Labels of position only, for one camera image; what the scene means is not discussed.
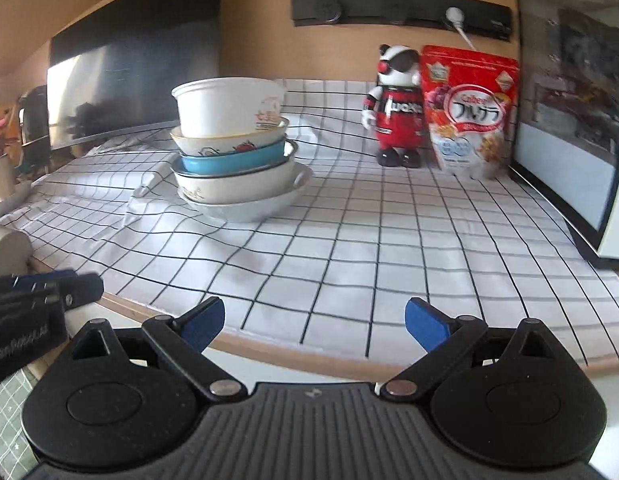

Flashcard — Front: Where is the plain white ceramic bowl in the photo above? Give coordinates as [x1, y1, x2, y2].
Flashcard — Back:
[170, 155, 295, 205]

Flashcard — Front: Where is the blue ceramic bowl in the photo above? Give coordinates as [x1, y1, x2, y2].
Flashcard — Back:
[180, 138, 286, 177]

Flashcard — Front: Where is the gold rimmed cartoon bowl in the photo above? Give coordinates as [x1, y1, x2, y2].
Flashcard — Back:
[169, 118, 288, 157]

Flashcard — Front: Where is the white paper cup bowl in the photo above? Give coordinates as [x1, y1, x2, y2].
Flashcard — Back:
[172, 77, 285, 138]

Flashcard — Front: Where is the beige round container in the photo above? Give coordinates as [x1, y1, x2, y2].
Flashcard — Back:
[0, 224, 32, 276]

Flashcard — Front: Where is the white black checkered tablecloth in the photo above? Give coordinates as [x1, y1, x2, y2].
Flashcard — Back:
[2, 80, 619, 365]

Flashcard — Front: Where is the large floral white bowl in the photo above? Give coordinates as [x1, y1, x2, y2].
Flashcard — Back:
[178, 162, 314, 223]

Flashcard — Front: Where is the red black panda figurine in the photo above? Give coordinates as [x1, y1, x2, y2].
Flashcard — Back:
[361, 44, 424, 168]

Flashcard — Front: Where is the red cereal bag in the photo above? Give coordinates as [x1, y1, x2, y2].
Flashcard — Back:
[420, 44, 520, 179]

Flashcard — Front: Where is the white microwave oven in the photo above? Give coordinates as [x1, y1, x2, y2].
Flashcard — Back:
[510, 0, 619, 270]

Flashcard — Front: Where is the black wall power strip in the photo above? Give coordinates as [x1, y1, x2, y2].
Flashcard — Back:
[291, 0, 512, 41]

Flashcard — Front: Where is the white plug and cable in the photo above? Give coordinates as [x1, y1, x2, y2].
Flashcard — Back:
[445, 6, 479, 52]

